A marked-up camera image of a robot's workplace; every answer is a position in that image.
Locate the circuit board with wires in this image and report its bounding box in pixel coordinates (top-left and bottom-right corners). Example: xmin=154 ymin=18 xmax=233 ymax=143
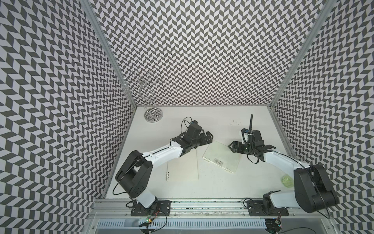
xmin=265 ymin=213 xmax=318 ymax=234
xmin=139 ymin=208 xmax=168 ymax=234

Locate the small white spiral notebook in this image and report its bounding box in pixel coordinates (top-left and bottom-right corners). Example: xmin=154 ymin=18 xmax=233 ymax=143
xmin=203 ymin=141 xmax=241 ymax=174

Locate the large white spiral notebook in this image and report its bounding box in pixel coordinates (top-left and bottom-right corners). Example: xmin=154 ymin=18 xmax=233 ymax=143
xmin=166 ymin=150 xmax=199 ymax=182

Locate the silver wire jewelry stand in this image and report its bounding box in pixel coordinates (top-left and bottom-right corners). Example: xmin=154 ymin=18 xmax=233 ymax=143
xmin=125 ymin=69 xmax=163 ymax=123

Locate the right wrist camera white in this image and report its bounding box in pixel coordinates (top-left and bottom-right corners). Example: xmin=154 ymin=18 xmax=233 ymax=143
xmin=241 ymin=114 xmax=253 ymax=144

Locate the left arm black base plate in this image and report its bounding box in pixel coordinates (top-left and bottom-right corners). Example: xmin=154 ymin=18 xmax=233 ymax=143
xmin=131 ymin=200 xmax=171 ymax=216

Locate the left circuit board with wires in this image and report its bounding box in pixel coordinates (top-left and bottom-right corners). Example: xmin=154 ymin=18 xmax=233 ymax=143
xmin=139 ymin=208 xmax=168 ymax=234

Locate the right circuit board with wires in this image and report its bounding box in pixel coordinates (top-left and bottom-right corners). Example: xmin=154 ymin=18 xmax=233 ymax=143
xmin=265 ymin=213 xmax=318 ymax=234

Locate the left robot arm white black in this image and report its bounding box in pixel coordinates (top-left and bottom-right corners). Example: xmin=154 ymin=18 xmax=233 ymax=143
xmin=115 ymin=121 xmax=214 ymax=209

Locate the aluminium front rail frame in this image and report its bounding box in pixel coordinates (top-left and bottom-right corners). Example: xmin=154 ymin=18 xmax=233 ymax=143
xmin=82 ymin=199 xmax=339 ymax=234

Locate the green round object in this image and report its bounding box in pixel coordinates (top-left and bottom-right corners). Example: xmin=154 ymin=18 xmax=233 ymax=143
xmin=281 ymin=175 xmax=294 ymax=188

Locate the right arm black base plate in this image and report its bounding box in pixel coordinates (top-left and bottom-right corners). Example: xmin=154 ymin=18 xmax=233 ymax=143
xmin=245 ymin=200 xmax=289 ymax=216

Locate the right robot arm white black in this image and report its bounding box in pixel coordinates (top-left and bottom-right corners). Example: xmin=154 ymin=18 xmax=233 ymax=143
xmin=228 ymin=129 xmax=340 ymax=215

